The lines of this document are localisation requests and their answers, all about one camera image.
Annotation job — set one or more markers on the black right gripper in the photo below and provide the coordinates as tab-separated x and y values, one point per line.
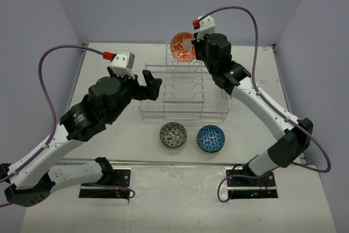
197	45

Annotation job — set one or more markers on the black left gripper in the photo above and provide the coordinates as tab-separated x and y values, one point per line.
150	91

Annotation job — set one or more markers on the orange leaf pattern bowl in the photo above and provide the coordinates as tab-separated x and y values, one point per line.
182	48

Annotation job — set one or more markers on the black leaf pattern bowl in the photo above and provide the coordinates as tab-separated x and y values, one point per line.
173	133

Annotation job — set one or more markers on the blue triangle pattern bowl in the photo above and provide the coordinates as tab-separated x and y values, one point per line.
210	138

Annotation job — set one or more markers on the yellow floral cream bowl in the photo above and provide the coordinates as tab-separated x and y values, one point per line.
169	147

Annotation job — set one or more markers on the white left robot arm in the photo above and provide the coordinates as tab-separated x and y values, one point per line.
33	178

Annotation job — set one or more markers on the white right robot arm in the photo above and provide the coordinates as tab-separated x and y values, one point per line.
291	133

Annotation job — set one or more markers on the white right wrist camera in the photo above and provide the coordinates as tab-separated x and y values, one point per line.
205	25

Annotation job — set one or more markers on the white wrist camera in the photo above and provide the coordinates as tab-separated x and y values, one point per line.
122	64
205	25

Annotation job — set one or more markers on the white wire dish rack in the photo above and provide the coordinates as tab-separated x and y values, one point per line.
187	92

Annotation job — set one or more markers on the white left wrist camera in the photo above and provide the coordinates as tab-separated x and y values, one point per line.
122	64

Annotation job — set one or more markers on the aluminium table edge rail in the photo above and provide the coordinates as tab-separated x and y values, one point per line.
73	91

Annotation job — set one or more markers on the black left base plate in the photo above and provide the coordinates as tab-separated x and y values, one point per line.
117	187

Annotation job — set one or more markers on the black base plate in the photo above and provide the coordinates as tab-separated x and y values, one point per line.
117	187
243	188

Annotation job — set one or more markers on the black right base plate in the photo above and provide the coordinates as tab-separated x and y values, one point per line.
243	188

